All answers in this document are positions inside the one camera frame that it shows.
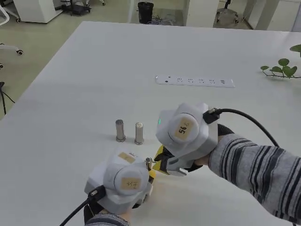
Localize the white office chair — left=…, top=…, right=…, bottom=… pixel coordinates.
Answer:
left=0, top=4, right=22, bottom=27
left=0, top=42, right=24, bottom=69

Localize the white power strip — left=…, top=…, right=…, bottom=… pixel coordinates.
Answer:
left=155, top=74, right=236, bottom=89

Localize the black stand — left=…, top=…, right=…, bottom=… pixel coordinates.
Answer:
left=0, top=81, right=16, bottom=116

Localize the person's right forearm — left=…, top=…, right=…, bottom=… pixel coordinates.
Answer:
left=208, top=133, right=301, bottom=226

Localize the person's left forearm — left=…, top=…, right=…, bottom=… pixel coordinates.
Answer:
left=85, top=213, right=130, bottom=226

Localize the white cabinet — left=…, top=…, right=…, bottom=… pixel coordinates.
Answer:
left=16, top=0, right=64, bottom=24

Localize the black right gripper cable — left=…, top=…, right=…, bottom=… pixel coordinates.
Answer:
left=203, top=107, right=280, bottom=148

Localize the person's left hand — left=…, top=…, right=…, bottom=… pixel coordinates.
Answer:
left=83, top=203, right=135, bottom=225

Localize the person's right hand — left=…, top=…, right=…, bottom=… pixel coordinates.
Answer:
left=185, top=123, right=236, bottom=172

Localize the green leafy plant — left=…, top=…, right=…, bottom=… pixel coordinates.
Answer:
left=260, top=44, right=301, bottom=80

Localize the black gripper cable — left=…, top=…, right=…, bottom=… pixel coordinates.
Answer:
left=58, top=185, right=106, bottom=226
left=203, top=107, right=280, bottom=148

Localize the black wheeled chair base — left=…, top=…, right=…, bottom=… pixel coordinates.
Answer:
left=60, top=0, right=93, bottom=16

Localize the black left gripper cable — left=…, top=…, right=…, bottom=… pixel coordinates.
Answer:
left=58, top=185, right=106, bottom=226

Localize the black waste bin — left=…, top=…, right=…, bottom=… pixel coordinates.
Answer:
left=137, top=1, right=155, bottom=24

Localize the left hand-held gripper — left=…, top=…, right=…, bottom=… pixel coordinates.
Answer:
left=84, top=147, right=156, bottom=215

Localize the floor cable bundle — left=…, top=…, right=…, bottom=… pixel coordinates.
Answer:
left=146, top=14, right=176, bottom=25

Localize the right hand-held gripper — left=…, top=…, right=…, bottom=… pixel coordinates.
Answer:
left=152, top=102, right=219, bottom=177

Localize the grey wheeled chair base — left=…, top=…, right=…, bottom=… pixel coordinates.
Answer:
left=215, top=0, right=241, bottom=24

